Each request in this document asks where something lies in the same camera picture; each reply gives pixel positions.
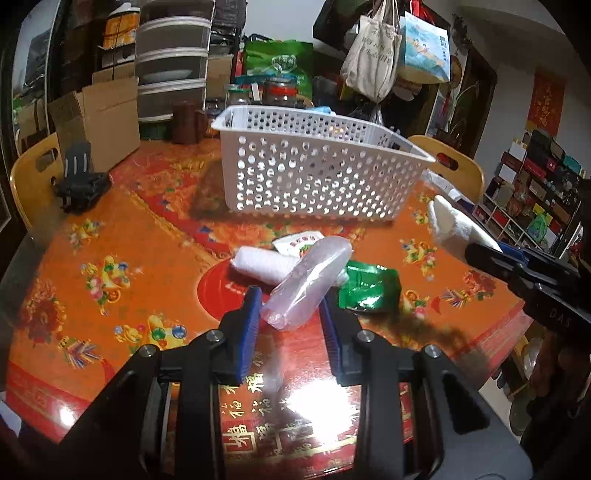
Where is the clear plastic bag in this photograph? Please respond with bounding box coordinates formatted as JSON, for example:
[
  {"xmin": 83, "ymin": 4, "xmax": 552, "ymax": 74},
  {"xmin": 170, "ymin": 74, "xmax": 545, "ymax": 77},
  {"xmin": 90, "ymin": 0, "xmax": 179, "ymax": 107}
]
[{"xmin": 259, "ymin": 236, "xmax": 354, "ymax": 330}]

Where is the green shopping bag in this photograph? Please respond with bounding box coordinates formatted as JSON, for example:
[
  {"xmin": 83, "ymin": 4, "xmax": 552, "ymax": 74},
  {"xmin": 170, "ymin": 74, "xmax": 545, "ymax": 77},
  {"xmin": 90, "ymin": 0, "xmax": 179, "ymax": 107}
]
[{"xmin": 243, "ymin": 34, "xmax": 315, "ymax": 100}]

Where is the shelf of assorted boxes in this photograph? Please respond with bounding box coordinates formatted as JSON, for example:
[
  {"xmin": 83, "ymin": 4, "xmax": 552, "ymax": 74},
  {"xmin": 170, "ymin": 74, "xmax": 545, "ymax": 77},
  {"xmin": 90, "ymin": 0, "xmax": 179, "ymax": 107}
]
[{"xmin": 472, "ymin": 129, "xmax": 585, "ymax": 257}]

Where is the white cloth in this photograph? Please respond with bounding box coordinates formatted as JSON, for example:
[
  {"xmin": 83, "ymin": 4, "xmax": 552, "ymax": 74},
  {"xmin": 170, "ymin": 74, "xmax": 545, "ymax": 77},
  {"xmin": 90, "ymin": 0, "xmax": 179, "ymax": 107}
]
[{"xmin": 427, "ymin": 194, "xmax": 504, "ymax": 254}]

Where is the glass jar with dark contents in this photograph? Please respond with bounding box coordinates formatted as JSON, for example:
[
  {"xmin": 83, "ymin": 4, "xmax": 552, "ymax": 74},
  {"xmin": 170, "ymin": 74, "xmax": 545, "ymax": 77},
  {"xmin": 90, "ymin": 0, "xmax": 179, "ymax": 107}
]
[{"xmin": 261, "ymin": 77, "xmax": 299, "ymax": 109}]

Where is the wooden chair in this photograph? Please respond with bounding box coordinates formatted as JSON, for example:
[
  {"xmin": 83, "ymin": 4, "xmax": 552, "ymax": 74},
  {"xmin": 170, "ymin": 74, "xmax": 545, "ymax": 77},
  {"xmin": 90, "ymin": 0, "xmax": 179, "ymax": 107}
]
[
  {"xmin": 10, "ymin": 132, "xmax": 68, "ymax": 232},
  {"xmin": 407, "ymin": 134, "xmax": 485, "ymax": 204}
]

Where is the small glass jar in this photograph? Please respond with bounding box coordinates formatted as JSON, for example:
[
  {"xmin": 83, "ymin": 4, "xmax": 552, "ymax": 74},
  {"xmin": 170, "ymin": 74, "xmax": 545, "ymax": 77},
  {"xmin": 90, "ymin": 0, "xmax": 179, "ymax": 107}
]
[{"xmin": 225, "ymin": 83, "xmax": 251, "ymax": 110}]

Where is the green foil packet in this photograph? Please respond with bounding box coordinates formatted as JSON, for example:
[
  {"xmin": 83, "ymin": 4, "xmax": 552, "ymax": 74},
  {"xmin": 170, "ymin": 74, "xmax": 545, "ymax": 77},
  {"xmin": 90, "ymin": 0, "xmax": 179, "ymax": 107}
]
[{"xmin": 338, "ymin": 260, "xmax": 402, "ymax": 315}]

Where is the blue printed paper bag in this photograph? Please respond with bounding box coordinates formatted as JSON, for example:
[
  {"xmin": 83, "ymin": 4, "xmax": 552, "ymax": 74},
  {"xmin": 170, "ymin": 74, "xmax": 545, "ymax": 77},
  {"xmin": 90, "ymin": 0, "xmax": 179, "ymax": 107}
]
[{"xmin": 398, "ymin": 11, "xmax": 450, "ymax": 85}]

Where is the grey plastic drawer unit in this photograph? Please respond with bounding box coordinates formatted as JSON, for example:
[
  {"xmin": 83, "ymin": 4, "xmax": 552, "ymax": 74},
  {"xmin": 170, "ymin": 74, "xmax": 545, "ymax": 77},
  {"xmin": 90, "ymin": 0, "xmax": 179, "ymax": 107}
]
[{"xmin": 135, "ymin": 0, "xmax": 216, "ymax": 123}]

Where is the beige canvas tote bag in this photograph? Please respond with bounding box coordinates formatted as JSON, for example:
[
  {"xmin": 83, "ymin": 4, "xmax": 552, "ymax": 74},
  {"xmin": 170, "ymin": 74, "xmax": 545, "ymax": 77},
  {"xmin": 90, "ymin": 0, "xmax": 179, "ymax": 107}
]
[{"xmin": 340, "ymin": 0, "xmax": 403, "ymax": 103}]

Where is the brown cardboard box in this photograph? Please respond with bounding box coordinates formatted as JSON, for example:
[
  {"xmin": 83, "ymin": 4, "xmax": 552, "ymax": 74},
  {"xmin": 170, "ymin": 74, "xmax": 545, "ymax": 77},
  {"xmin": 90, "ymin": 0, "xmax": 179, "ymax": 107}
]
[{"xmin": 47, "ymin": 76, "xmax": 142, "ymax": 174}]

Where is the brown ceramic cup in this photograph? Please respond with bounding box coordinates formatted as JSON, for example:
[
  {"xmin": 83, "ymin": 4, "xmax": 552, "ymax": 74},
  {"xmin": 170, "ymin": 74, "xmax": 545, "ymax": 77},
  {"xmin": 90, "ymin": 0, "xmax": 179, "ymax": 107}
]
[{"xmin": 172, "ymin": 100, "xmax": 208, "ymax": 145}]

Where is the white tissue packet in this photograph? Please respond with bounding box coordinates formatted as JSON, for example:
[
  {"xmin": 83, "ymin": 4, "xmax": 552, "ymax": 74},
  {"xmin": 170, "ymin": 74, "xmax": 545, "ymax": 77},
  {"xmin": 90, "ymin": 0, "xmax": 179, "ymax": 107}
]
[{"xmin": 232, "ymin": 246, "xmax": 301, "ymax": 284}]

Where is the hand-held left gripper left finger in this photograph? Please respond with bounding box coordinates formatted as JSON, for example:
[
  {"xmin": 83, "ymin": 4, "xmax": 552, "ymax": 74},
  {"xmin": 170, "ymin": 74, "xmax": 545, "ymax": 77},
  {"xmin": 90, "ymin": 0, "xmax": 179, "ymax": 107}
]
[{"xmin": 60, "ymin": 285, "xmax": 264, "ymax": 480}]

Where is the orange floral tablecloth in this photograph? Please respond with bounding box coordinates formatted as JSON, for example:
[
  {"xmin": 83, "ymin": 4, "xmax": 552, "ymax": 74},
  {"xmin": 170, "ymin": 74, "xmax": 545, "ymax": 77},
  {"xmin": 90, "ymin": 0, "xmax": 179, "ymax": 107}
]
[{"xmin": 4, "ymin": 134, "xmax": 532, "ymax": 480}]

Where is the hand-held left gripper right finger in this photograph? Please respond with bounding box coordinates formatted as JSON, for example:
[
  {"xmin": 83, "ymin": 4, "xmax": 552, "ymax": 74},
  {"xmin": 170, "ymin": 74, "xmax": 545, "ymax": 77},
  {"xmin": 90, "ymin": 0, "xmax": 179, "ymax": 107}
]
[{"xmin": 318, "ymin": 295, "xmax": 491, "ymax": 480}]

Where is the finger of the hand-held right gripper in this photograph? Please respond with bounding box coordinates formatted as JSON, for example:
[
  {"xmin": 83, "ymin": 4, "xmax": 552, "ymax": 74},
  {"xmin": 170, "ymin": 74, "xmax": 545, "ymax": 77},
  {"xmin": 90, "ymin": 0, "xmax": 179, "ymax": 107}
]
[{"xmin": 464, "ymin": 242, "xmax": 532, "ymax": 288}]

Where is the white perforated plastic basket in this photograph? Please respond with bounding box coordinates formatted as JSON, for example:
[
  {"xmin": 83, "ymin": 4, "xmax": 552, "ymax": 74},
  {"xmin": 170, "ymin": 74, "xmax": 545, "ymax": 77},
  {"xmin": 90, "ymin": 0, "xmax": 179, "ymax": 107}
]
[{"xmin": 211, "ymin": 104, "xmax": 437, "ymax": 222}]

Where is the red wall hanging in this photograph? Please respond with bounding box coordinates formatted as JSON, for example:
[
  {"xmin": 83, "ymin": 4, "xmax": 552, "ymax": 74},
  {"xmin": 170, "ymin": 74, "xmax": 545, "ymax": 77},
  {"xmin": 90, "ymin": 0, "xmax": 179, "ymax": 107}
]
[{"xmin": 525, "ymin": 67, "xmax": 568, "ymax": 138}]

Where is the small white printed packet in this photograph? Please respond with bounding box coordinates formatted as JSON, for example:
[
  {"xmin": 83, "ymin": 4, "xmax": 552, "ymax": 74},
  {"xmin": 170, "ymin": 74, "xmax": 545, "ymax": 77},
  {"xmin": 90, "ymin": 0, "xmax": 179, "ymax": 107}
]
[{"xmin": 271, "ymin": 232, "xmax": 329, "ymax": 259}]

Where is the black clamp device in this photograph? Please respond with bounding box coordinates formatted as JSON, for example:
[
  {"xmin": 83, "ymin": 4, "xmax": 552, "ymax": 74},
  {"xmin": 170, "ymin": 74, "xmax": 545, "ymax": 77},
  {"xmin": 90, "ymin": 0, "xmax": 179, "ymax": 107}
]
[{"xmin": 50, "ymin": 142, "xmax": 112, "ymax": 214}]

